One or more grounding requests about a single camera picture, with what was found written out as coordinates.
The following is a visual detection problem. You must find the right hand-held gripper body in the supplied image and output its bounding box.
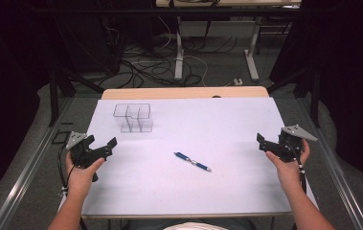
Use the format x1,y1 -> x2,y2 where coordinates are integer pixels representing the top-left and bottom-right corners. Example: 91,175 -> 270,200
265,124 -> 318,163

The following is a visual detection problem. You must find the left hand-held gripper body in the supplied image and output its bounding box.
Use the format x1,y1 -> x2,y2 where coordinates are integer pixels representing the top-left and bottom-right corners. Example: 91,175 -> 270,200
65,130 -> 106,169

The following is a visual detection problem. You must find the clear plastic desk organizer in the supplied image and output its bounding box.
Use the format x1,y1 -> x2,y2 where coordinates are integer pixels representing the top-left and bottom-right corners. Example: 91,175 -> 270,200
112,103 -> 154,133

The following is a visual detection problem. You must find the blue ballpoint pen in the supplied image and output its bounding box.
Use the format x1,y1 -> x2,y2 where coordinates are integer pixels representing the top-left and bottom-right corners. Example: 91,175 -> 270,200
173,151 -> 213,173

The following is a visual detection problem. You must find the person's left hand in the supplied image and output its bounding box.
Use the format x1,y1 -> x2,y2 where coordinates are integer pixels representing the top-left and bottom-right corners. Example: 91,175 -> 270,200
65,152 -> 105,197

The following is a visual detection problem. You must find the person's right hand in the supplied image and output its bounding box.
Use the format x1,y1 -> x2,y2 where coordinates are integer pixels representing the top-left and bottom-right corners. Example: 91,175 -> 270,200
264,139 -> 311,193

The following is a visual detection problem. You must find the black stand leg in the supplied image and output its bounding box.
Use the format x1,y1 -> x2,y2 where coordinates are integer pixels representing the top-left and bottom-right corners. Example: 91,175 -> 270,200
48,63 -> 60,127
308,68 -> 321,128

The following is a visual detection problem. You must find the white table sheet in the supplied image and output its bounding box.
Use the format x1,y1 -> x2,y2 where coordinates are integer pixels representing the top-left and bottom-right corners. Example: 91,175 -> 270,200
57,97 -> 320,219

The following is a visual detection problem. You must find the wooden table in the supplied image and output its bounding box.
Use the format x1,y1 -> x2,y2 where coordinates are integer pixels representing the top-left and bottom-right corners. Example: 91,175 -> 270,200
57,85 -> 320,221

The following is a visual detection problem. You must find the white desk leg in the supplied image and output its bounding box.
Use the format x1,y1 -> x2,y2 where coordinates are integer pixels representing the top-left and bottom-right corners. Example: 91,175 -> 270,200
173,15 -> 185,81
243,15 -> 261,81

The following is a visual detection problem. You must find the person's grey clothing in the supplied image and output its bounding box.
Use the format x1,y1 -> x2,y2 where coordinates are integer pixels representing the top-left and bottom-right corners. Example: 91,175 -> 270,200
126,218 -> 258,230

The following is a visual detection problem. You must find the light wooden desk top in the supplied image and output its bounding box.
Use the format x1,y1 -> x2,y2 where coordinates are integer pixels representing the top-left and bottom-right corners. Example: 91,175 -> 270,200
155,0 -> 303,9

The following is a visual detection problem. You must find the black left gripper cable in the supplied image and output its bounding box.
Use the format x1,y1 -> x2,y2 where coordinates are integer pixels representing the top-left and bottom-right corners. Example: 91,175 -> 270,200
57,145 -> 76,196

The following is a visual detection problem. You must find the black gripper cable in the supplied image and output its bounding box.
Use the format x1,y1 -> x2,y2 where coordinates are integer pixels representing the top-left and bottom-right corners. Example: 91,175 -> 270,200
57,145 -> 76,196
292,143 -> 308,196

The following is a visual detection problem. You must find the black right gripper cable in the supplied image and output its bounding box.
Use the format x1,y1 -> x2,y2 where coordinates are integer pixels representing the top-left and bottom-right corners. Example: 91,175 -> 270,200
292,143 -> 308,196

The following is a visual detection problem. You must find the metal floor rail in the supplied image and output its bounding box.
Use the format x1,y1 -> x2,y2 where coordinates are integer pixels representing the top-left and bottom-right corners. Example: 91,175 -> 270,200
297,97 -> 363,230
0,97 -> 76,230

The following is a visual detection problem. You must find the tangle of black floor cables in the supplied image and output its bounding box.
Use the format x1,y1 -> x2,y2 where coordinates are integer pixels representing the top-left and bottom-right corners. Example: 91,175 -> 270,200
97,34 -> 239,89

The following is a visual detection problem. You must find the white floor cable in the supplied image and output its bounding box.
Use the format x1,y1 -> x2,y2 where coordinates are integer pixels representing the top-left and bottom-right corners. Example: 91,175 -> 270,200
156,15 -> 210,88

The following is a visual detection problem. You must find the black horizontal frame bar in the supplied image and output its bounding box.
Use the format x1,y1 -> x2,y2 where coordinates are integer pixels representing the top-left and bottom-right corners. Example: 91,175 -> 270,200
32,7 -> 302,15

